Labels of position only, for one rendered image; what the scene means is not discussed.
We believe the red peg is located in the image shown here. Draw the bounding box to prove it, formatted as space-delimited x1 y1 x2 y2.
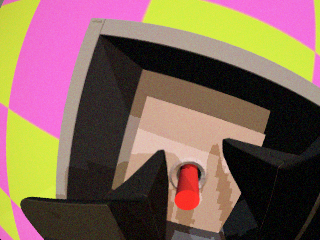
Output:
175 164 200 211

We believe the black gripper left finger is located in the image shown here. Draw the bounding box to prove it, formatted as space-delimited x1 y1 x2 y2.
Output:
20 149 169 240

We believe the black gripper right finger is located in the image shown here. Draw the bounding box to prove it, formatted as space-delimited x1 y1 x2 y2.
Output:
223 139 320 240

